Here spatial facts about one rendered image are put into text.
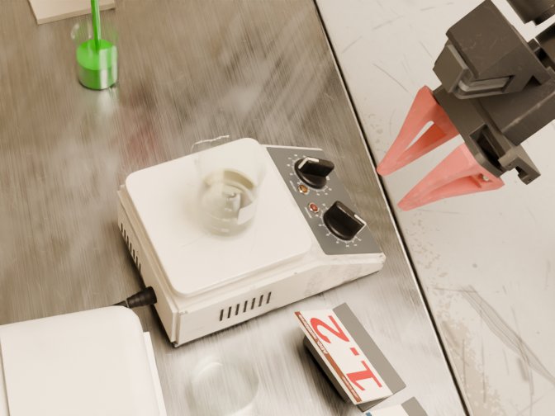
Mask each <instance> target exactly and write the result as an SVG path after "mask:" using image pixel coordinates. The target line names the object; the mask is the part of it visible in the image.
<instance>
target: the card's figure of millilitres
mask: <svg viewBox="0 0 555 416"><path fill-rule="evenodd" d="M302 315H303V317H304V318H305V320H306V321H307V323H308V324H309V325H310V326H311V328H312V329H313V331H314V332H315V334H316V335H317V337H318V338H319V340H320V341H321V342H322V343H323V345H324V346H325V348H326V349H327V351H328V352H329V354H330V355H331V356H332V357H333V359H334V361H335V362H336V363H337V365H338V366H339V368H340V370H341V371H342V372H343V373H344V375H345V376H346V378H347V379H348V380H349V382H350V384H351V385H352V386H353V388H354V389H355V390H356V392H357V393H358V395H359V396H360V398H363V397H368V396H371V395H378V394H381V393H386V392H388V391H387V390H386V388H385V387H384V385H383V384H382V383H381V382H380V380H379V379H378V378H377V376H376V375H375V373H374V372H373V370H372V369H371V367H370V366H369V365H368V364H367V362H366V361H365V359H364V358H363V356H362V355H361V354H360V352H359V351H358V349H357V348H356V347H355V346H354V344H353V343H352V341H351V340H350V338H349V337H348V335H347V334H346V333H345V331H344V330H343V329H342V328H341V326H340V325H339V323H338V322H337V320H336V319H335V317H334V316H333V315H332V314H331V313H330V311H327V312H317V313H307V314H302Z"/></svg>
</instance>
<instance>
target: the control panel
mask: <svg viewBox="0 0 555 416"><path fill-rule="evenodd" d="M266 150H267V151H268V153H269V155H270V157H271V159H272V161H273V162H274V164H275V166H276V168H277V170H278V171H279V173H280V175H281V176H282V179H283V181H284V182H285V183H286V185H287V188H288V190H289V191H290V193H291V194H292V197H293V198H294V200H295V202H296V204H297V205H298V207H299V209H300V211H301V213H302V214H303V216H304V218H305V220H306V222H307V224H308V225H309V227H310V228H311V231H312V233H313V235H315V238H316V240H317V242H318V243H319V245H320V247H321V249H322V250H323V252H324V253H325V255H345V254H369V253H382V250H381V249H380V247H379V245H378V244H377V241H376V240H375V238H374V237H373V235H372V233H371V231H370V230H369V228H368V227H367V225H365V226H364V227H363V228H362V230H361V231H360V232H359V233H358V234H355V236H354V237H353V238H352V239H350V240H343V239H340V238H338V237H337V236H335V235H334V234H332V233H331V232H330V230H329V229H328V228H327V226H326V225H325V222H324V213H325V212H326V211H327V210H328V209H329V208H330V207H331V206H332V205H333V204H334V203H335V202H336V201H340V202H342V203H343V204H344V205H346V206H347V207H348V208H349V209H350V210H352V211H353V212H354V213H355V214H357V215H358V216H359V217H361V218H362V219H363V217H362V216H361V215H360V213H359V212H358V209H357V207H356V206H355V204H354V203H353V201H352V199H351V197H350V196H349V194H348V193H347V191H346V189H345V188H344V185H343V183H342V182H341V181H340V179H339V177H338V175H337V174H336V172H335V170H334V169H333V170H332V172H331V173H330V174H329V175H328V176H327V177H326V184H325V185H324V187H322V188H321V189H316V188H313V187H310V186H308V185H306V184H305V183H304V182H303V181H302V180H301V179H300V178H299V177H298V175H297V174H296V170H295V164H296V162H297V161H298V160H299V159H305V158H306V157H307V156H310V157H313V158H320V159H324V160H328V159H327V157H326V155H325V153H324V151H323V150H314V149H289V148H277V147H266ZM300 186H305V187H306V188H307V190H308V191H307V193H305V192H303V191H302V190H301V189H300ZM310 204H315V205H317V207H318V211H314V210H312V209H311V207H310Z"/></svg>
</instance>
